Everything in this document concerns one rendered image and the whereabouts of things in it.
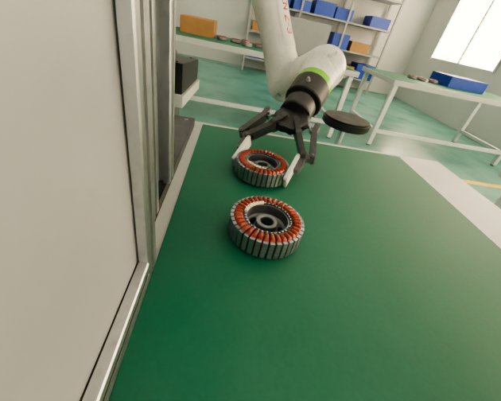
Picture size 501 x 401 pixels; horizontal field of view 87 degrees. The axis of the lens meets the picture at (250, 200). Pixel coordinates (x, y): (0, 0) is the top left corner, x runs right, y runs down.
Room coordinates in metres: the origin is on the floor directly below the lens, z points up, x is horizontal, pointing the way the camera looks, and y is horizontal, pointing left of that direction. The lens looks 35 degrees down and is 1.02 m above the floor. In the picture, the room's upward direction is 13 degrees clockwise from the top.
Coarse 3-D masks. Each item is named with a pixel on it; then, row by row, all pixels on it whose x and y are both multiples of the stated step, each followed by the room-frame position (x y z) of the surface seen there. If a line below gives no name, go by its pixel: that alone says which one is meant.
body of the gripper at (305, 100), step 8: (288, 96) 0.65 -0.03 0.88; (296, 96) 0.63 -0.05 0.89; (304, 96) 0.63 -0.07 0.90; (288, 104) 0.63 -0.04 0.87; (296, 104) 0.62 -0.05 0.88; (304, 104) 0.61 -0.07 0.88; (312, 104) 0.63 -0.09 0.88; (280, 112) 0.62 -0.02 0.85; (288, 112) 0.62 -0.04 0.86; (296, 112) 0.62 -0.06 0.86; (304, 112) 0.62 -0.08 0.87; (312, 112) 0.63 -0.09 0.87; (288, 120) 0.60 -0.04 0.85; (304, 120) 0.60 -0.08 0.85; (280, 128) 0.59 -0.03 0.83; (288, 128) 0.58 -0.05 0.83; (304, 128) 0.60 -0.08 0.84
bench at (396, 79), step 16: (384, 80) 3.38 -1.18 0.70; (400, 80) 3.20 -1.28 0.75; (416, 80) 3.62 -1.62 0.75; (464, 96) 3.30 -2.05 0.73; (480, 96) 3.43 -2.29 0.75; (496, 96) 3.92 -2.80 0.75; (352, 112) 3.92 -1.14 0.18; (384, 112) 3.22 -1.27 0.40; (464, 128) 4.27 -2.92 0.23; (368, 144) 3.22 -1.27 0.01; (448, 144) 3.38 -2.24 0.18; (496, 160) 3.49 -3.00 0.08
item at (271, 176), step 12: (240, 156) 0.49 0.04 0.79; (252, 156) 0.52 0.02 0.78; (264, 156) 0.53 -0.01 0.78; (276, 156) 0.53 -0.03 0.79; (240, 168) 0.46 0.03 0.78; (252, 168) 0.45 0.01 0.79; (264, 168) 0.46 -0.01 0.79; (276, 168) 0.48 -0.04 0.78; (288, 168) 0.49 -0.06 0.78; (252, 180) 0.44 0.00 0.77; (264, 180) 0.44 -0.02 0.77; (276, 180) 0.45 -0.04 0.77
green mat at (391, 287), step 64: (192, 192) 0.38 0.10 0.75; (256, 192) 0.43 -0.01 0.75; (320, 192) 0.48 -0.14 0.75; (384, 192) 0.55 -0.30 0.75; (192, 256) 0.24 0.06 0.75; (320, 256) 0.29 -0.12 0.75; (384, 256) 0.32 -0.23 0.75; (448, 256) 0.36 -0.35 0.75; (192, 320) 0.15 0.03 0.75; (256, 320) 0.17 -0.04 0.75; (320, 320) 0.19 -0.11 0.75; (384, 320) 0.20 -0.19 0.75; (448, 320) 0.23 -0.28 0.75; (128, 384) 0.08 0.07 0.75; (192, 384) 0.09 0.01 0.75; (256, 384) 0.11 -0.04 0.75; (320, 384) 0.12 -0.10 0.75; (384, 384) 0.13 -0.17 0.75; (448, 384) 0.14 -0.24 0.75
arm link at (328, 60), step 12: (324, 48) 0.75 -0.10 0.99; (336, 48) 0.76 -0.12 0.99; (300, 60) 0.78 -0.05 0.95; (312, 60) 0.73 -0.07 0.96; (324, 60) 0.72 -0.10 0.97; (336, 60) 0.73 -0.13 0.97; (300, 72) 0.71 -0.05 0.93; (324, 72) 0.70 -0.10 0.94; (336, 72) 0.73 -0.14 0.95; (336, 84) 0.75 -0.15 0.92
